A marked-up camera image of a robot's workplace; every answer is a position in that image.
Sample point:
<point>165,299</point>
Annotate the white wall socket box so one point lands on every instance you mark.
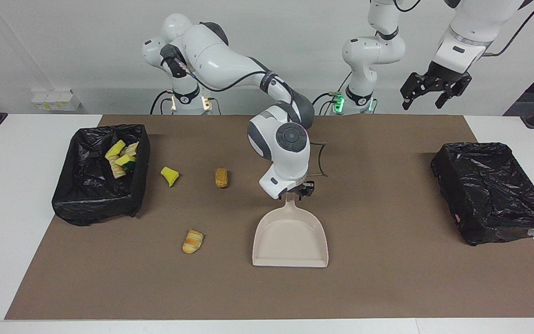
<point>56,103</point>

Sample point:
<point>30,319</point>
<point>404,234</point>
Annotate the black bagged bin pink spot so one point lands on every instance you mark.
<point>489,195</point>

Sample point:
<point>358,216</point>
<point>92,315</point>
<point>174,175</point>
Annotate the striped orange bread roll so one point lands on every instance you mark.
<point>118,170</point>
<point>193,241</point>
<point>131,148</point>

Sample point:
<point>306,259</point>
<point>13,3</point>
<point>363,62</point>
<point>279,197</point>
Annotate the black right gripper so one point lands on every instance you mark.
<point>305,188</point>

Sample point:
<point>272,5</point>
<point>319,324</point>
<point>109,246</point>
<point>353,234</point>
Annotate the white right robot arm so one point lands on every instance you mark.
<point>220,58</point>

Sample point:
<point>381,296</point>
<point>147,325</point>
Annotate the yellow sponge piece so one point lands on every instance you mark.
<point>115,148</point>
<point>169,176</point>
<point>125,161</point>

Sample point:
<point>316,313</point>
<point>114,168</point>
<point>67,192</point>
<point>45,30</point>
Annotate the beige plastic dustpan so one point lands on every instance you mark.
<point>290,241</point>

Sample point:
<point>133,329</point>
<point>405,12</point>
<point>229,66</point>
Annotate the brown bread loaf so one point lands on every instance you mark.
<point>221,178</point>

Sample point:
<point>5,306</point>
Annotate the brown paper table mat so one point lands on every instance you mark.
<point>387,278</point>

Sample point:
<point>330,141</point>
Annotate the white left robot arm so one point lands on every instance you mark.
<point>373,51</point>

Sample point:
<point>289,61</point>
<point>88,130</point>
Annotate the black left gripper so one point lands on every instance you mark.
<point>445,76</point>

